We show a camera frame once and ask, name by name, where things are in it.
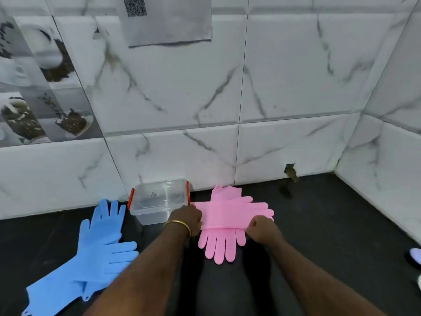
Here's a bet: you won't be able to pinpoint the transparent plastic box red latches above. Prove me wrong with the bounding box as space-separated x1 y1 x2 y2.
127 179 191 226

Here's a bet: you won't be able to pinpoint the person's right hand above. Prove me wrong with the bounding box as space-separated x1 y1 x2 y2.
246 215 284 248

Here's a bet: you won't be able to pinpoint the grey paper sheet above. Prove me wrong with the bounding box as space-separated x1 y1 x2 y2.
118 0 213 48

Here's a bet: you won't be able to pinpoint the pink rubber glove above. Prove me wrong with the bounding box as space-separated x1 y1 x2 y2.
190 195 275 231
197 185 247 266

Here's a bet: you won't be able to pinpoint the person's right forearm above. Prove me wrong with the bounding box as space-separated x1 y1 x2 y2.
268 237 386 316

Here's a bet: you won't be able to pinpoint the blue rubber glove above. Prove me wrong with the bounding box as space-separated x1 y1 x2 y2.
21 241 140 316
77 199 127 302

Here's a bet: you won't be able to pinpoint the gold bangle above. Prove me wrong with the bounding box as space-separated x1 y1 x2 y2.
163 220 192 237

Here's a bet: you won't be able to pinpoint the person's left forearm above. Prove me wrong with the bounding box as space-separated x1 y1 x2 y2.
82 222 191 316

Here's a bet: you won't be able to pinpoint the person's left hand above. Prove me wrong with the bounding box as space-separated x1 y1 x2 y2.
165 204 203 237

